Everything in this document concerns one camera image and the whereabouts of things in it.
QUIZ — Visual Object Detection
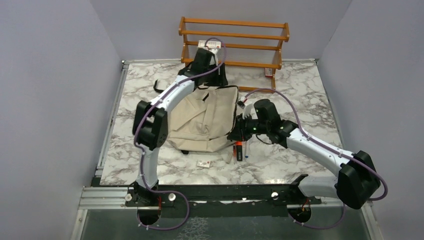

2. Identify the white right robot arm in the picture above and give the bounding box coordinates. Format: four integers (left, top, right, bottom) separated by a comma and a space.
227, 99, 382, 210

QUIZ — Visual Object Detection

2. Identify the small white eraser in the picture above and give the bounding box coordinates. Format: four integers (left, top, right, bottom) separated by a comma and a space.
196, 160, 211, 168

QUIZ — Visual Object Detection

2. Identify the white and grey box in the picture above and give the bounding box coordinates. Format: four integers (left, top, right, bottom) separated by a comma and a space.
197, 40, 222, 54

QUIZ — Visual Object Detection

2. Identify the red pen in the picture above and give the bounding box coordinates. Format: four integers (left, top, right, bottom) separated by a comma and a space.
232, 143, 237, 164

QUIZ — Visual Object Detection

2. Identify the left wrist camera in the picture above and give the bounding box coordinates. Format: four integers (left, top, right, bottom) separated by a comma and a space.
211, 48, 220, 66

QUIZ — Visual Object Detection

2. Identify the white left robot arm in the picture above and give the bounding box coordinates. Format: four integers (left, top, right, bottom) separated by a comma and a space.
133, 47, 226, 206

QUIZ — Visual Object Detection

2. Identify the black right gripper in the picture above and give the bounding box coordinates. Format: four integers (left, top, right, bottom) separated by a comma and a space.
226, 112, 269, 142

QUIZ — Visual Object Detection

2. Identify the beige canvas backpack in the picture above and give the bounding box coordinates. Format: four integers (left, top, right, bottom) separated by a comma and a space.
167, 85, 239, 153

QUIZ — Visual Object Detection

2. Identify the blue whiteboard marker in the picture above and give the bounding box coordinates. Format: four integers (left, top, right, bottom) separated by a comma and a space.
244, 141, 250, 159

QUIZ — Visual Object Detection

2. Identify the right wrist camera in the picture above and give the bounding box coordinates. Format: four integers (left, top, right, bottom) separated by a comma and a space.
237, 96, 253, 119

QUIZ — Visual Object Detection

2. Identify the orange wooden shelf rack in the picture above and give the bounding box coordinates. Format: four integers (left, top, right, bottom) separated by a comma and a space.
178, 16, 290, 93

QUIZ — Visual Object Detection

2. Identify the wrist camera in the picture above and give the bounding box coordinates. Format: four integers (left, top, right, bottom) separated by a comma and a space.
237, 96, 253, 119
211, 48, 220, 66

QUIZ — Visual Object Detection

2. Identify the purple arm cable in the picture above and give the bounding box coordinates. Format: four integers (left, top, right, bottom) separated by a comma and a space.
133, 37, 228, 231
243, 88, 388, 230

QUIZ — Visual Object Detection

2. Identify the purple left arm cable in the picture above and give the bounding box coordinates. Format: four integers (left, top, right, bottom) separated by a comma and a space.
133, 37, 228, 231

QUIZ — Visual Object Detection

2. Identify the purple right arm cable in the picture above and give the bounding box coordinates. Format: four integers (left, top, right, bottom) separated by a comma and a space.
243, 88, 388, 230

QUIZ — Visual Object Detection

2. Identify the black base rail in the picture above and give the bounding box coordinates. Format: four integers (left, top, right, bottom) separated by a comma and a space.
124, 181, 321, 218

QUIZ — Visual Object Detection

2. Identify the small red box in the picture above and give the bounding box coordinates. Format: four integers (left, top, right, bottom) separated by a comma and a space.
264, 68, 273, 78

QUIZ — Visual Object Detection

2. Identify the orange highlighter marker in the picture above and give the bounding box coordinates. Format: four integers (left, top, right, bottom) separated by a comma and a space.
235, 141, 244, 162

